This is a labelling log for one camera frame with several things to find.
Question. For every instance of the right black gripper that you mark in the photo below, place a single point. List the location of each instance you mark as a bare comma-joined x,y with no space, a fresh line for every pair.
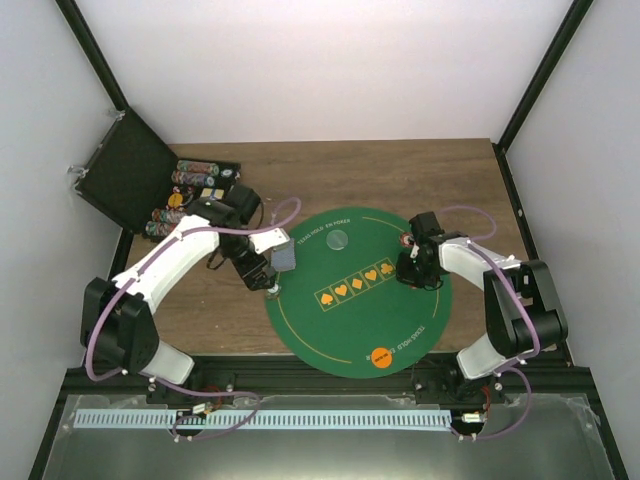
404,277

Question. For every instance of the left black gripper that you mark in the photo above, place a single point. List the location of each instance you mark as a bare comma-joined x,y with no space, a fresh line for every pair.
256,281

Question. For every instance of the clear dealer button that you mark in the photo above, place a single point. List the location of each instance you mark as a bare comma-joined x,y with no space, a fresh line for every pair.
337,239

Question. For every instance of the orange big blind button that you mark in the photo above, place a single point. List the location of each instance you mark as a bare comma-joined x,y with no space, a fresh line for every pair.
381,357

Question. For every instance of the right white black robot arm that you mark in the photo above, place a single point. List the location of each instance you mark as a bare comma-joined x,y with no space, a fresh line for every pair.
523,313

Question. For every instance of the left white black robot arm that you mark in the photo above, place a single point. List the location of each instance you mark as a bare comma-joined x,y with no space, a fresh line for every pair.
118,328

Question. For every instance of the round green poker mat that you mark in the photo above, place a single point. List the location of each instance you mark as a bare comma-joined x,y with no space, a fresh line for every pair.
336,307

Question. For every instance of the boxed card deck in case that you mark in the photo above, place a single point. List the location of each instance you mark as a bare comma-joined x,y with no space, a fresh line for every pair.
212,193

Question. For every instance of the orange button in case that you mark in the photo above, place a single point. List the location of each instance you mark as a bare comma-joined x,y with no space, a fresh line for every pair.
175,201

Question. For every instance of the chip row in case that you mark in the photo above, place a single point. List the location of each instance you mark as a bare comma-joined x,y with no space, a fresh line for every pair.
156,229
198,167
167,216
193,179

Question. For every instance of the chip row bottom in case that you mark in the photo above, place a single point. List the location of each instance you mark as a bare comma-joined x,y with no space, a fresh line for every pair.
156,229

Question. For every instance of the chip row top in case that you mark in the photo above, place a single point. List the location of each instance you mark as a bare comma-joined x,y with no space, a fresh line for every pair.
198,167

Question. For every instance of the black poker chip case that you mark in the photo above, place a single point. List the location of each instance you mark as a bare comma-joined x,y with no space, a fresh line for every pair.
129,175

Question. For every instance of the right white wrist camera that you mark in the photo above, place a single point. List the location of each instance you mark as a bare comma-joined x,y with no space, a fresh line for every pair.
414,248

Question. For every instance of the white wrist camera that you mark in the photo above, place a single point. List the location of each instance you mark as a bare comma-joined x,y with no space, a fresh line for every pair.
270,239
414,248

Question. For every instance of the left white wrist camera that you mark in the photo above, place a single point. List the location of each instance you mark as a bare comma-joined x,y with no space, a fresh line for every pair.
270,239

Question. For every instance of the light blue slotted cable duct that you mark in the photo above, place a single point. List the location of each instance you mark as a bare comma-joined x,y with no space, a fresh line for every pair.
405,420

